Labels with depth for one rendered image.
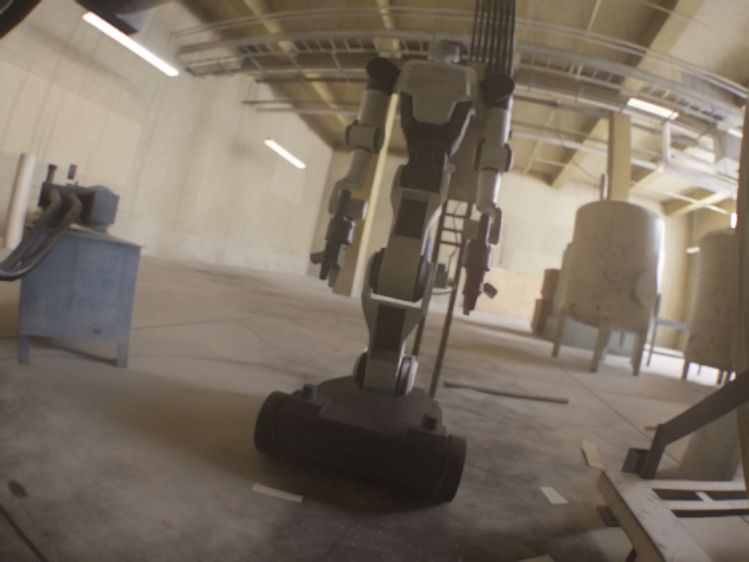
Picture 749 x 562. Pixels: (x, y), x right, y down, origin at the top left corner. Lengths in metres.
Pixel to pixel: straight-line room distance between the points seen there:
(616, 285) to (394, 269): 3.93
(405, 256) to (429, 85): 0.58
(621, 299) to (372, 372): 3.91
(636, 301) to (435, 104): 3.99
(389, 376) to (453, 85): 0.96
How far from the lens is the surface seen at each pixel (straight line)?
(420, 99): 1.30
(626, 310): 4.80
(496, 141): 1.31
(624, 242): 4.85
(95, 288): 1.66
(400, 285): 1.06
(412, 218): 1.18
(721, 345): 6.07
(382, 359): 1.18
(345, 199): 1.19
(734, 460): 1.97
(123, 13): 0.38
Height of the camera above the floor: 0.59
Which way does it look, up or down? 1 degrees down
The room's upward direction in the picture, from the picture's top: 11 degrees clockwise
